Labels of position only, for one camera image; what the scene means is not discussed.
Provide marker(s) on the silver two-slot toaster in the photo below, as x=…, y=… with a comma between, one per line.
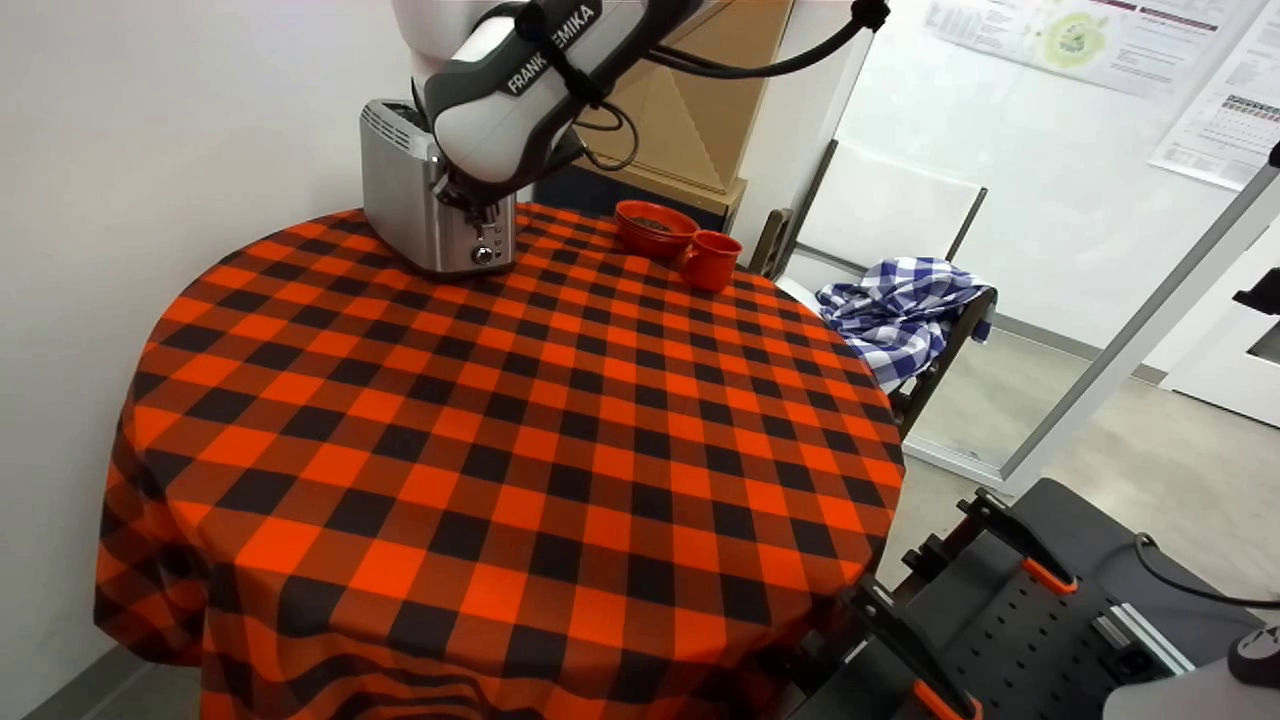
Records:
x=401, y=200

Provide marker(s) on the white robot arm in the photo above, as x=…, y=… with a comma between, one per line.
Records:
x=504, y=77

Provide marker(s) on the black and orange robot base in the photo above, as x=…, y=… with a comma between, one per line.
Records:
x=1038, y=609

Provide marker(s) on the red cup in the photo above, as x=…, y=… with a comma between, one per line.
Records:
x=711, y=260

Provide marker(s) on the red bowl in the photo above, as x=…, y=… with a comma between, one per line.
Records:
x=654, y=228

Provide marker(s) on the cardboard box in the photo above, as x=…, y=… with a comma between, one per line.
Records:
x=688, y=134

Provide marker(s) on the blue white checkered cloth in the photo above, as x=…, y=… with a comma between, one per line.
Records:
x=896, y=315

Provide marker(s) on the black side cart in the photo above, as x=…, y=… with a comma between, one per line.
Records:
x=958, y=328

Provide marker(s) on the red and black plaid tablecloth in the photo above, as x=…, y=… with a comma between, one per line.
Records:
x=571, y=491

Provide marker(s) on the grey metal pole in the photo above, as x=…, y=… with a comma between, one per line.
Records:
x=1240, y=220

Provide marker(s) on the white poster on wall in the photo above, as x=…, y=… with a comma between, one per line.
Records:
x=1124, y=45

